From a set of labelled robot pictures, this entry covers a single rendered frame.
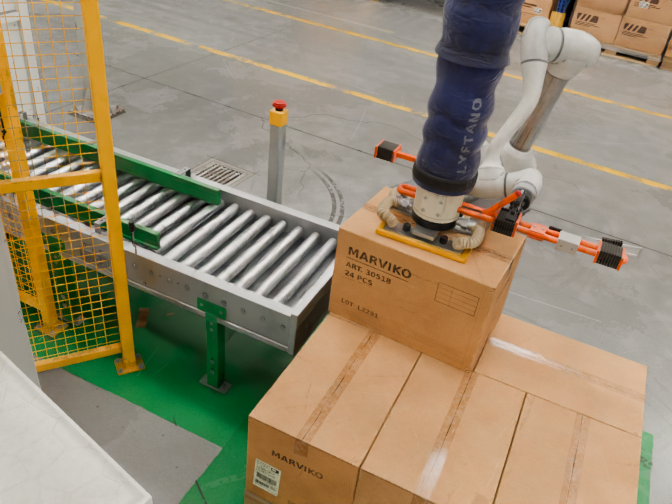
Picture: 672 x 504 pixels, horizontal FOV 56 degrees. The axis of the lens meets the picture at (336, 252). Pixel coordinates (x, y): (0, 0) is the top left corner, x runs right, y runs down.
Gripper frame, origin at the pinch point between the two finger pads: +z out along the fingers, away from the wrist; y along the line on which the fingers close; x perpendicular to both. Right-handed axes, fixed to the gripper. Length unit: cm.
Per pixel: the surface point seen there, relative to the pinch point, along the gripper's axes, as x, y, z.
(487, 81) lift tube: 18, -48, 7
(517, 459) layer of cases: -28, 53, 51
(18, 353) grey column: 132, 49, 99
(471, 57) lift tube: 24, -55, 11
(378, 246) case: 39.5, 14.7, 19.3
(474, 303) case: 1.5, 22.2, 21.8
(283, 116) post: 117, 9, -49
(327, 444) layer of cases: 27, 53, 77
